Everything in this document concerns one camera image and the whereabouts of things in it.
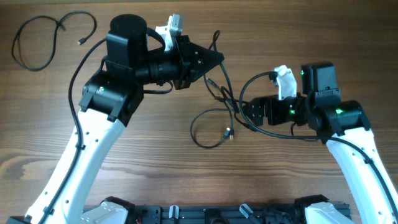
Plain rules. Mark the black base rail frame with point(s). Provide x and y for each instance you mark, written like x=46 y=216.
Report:
x=154 y=214

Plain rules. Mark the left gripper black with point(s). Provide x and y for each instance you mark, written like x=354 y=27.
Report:
x=190 y=70

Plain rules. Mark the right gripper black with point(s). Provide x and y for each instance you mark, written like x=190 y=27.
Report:
x=272 y=102

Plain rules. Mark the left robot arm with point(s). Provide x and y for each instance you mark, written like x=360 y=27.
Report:
x=136 y=56

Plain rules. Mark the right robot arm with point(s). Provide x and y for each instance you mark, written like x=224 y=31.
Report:
x=340 y=125

